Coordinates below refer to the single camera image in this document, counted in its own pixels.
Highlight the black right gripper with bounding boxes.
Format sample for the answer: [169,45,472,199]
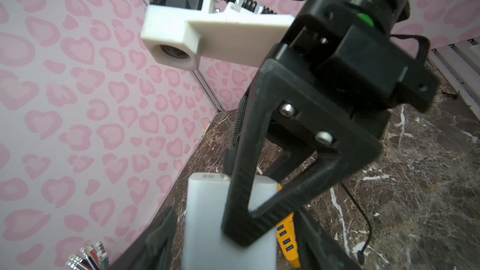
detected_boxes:
[222,0,439,247]

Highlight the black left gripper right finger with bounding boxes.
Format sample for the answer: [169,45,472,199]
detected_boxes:
[296,207,361,270]

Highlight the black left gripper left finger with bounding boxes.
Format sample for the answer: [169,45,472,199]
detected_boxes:
[109,207,177,270]

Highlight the orange power strip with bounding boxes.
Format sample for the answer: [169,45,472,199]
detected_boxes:
[275,183,301,269]

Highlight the black USB cable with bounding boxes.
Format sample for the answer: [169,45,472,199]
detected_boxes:
[339,181,373,265]

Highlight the white USB charger adapter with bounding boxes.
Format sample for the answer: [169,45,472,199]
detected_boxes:
[182,172,280,270]

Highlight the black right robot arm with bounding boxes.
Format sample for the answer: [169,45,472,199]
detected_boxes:
[221,0,439,247]

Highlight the bundle of coloured pencils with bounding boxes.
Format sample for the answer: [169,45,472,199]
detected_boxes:
[65,241,110,270]

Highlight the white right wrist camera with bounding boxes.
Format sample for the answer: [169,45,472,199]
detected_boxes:
[141,0,294,71]

